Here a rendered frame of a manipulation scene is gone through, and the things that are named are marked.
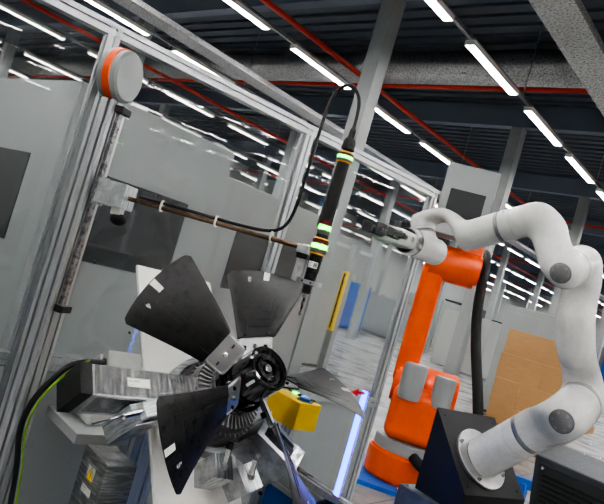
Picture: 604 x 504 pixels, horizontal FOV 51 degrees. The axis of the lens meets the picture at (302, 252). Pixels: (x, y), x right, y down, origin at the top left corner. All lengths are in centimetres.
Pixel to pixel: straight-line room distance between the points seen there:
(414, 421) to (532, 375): 431
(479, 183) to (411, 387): 181
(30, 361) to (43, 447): 39
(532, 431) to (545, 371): 762
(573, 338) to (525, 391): 780
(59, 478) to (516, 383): 795
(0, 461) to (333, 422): 148
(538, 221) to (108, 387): 116
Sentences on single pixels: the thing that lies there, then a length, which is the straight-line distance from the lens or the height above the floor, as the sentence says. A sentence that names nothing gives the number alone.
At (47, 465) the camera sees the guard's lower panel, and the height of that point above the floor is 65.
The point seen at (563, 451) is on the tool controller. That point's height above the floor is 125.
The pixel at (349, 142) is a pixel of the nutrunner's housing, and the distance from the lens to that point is 170.
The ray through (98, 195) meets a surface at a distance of 189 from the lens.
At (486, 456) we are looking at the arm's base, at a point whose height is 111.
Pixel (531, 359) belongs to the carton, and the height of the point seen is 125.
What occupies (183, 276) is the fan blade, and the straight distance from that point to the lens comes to 157.
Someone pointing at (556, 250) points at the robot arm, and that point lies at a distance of 173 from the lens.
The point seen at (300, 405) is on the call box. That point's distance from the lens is 208.
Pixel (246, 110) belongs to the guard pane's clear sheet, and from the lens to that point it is 238.
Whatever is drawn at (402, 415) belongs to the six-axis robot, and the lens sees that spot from 546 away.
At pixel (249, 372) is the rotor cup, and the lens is 155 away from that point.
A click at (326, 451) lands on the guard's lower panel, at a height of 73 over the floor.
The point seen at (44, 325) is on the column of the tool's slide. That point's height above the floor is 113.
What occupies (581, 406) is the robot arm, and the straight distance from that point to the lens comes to 182.
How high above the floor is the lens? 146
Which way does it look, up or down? 2 degrees up
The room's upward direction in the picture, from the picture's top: 16 degrees clockwise
